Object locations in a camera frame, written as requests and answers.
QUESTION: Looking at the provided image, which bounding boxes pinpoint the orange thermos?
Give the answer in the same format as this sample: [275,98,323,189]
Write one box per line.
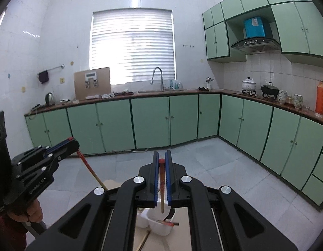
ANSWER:
[315,81,323,117]

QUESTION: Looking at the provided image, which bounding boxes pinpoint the kitchen faucet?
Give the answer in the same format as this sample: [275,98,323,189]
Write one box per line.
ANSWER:
[150,66,165,92]

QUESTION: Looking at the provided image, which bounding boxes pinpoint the blue box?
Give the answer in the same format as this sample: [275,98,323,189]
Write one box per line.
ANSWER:
[244,17,272,38]

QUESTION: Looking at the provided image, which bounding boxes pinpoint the window blinds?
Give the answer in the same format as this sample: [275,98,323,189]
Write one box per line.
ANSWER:
[90,8,176,85]

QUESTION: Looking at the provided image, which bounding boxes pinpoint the electric kettle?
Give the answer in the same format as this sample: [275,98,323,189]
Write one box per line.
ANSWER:
[45,92,55,106]

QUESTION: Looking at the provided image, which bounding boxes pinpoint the red floral chopstick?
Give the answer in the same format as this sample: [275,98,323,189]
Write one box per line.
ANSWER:
[159,158,165,214]

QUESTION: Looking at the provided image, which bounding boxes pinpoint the left hand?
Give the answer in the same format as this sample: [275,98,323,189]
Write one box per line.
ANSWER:
[8,199,43,223]

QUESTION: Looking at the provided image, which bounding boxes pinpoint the red end bamboo chopstick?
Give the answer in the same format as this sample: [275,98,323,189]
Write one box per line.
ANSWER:
[157,220,179,227]

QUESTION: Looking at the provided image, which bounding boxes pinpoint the cardboard box with appliance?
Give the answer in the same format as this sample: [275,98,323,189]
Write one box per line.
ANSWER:
[74,67,112,100]

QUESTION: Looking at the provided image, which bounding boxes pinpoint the dark hanging towel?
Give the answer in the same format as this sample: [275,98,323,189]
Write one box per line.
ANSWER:
[38,70,49,85]

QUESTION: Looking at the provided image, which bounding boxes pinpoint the stacked bowls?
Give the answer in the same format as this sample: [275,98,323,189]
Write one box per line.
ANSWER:
[277,90,287,104]

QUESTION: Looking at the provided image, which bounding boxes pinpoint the black plastic spoon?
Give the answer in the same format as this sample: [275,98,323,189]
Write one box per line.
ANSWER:
[163,208,175,222]

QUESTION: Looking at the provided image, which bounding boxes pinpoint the patterned mug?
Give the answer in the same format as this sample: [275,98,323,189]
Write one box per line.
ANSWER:
[293,94,303,110]

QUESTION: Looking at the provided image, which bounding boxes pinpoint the white ceramic pot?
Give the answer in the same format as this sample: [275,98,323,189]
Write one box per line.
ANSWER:
[242,77,256,96]

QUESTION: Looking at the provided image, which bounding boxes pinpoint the red striped chopstick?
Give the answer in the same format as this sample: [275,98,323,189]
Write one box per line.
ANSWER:
[76,150,108,190]

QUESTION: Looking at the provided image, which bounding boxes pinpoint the range hood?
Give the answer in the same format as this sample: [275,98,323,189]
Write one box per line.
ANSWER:
[231,37,281,54]

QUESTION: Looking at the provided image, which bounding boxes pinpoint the white double utensil holder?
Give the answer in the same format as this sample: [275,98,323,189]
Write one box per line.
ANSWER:
[136,198,174,236]

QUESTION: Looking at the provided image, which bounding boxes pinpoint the black wok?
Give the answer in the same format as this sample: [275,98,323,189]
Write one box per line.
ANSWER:
[261,82,279,100]

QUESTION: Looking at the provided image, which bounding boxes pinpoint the lower green cabinets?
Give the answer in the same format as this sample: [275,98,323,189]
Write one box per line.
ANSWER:
[25,92,323,207]

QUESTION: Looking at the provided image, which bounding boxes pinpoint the towel rail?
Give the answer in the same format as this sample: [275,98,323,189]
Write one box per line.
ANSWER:
[38,64,65,75]

